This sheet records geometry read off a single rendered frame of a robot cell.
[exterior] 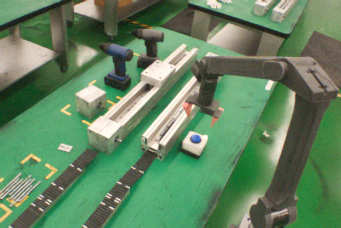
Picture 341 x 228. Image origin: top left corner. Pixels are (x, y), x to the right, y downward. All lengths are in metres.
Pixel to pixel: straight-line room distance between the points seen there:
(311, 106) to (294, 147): 0.11
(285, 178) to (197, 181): 0.49
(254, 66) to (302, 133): 0.22
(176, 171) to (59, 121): 0.55
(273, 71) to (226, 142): 0.71
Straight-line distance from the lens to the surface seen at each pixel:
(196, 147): 1.23
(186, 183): 1.18
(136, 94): 1.42
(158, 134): 1.26
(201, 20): 2.90
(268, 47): 2.78
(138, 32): 1.67
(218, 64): 0.97
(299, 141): 0.72
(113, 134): 1.20
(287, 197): 0.82
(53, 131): 1.36
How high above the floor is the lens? 1.70
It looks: 40 degrees down
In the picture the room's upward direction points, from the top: 8 degrees clockwise
